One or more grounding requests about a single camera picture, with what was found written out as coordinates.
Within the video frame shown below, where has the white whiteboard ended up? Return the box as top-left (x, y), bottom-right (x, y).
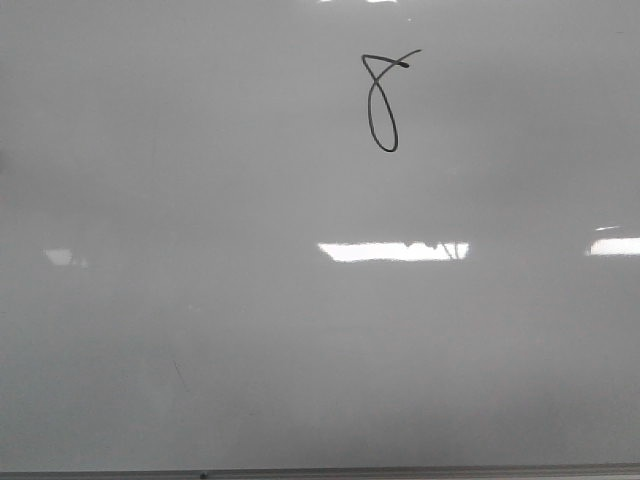
top-left (1, 1), bottom-right (639, 471)

